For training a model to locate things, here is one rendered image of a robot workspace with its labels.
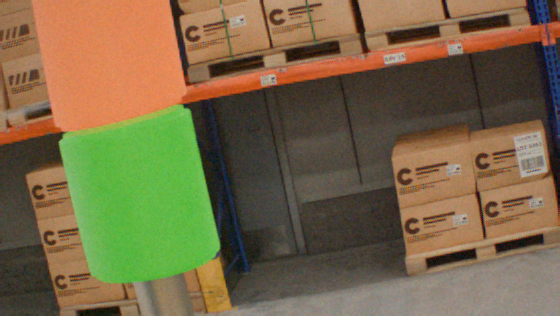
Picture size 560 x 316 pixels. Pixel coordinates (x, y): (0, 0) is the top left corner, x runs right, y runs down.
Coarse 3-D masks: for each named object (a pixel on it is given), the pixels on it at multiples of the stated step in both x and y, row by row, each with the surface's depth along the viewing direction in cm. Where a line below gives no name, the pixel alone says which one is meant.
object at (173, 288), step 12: (180, 276) 41; (144, 288) 41; (156, 288) 41; (168, 288) 41; (180, 288) 41; (144, 300) 41; (156, 300) 41; (168, 300) 41; (180, 300) 41; (144, 312) 41; (156, 312) 41; (168, 312) 41; (180, 312) 41; (192, 312) 42
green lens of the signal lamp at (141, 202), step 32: (96, 128) 40; (128, 128) 39; (160, 128) 39; (192, 128) 41; (64, 160) 40; (96, 160) 39; (128, 160) 39; (160, 160) 39; (192, 160) 40; (96, 192) 39; (128, 192) 39; (160, 192) 39; (192, 192) 40; (96, 224) 39; (128, 224) 39; (160, 224) 39; (192, 224) 40; (96, 256) 40; (128, 256) 39; (160, 256) 39; (192, 256) 40
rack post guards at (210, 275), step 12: (204, 264) 824; (216, 264) 824; (204, 276) 825; (216, 276) 824; (204, 288) 827; (216, 288) 826; (204, 300) 831; (216, 300) 828; (228, 300) 831; (204, 312) 832
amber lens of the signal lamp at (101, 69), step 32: (32, 0) 39; (64, 0) 38; (96, 0) 38; (128, 0) 38; (160, 0) 39; (64, 32) 38; (96, 32) 38; (128, 32) 38; (160, 32) 39; (64, 64) 38; (96, 64) 38; (128, 64) 38; (160, 64) 39; (64, 96) 39; (96, 96) 38; (128, 96) 38; (160, 96) 39; (64, 128) 40
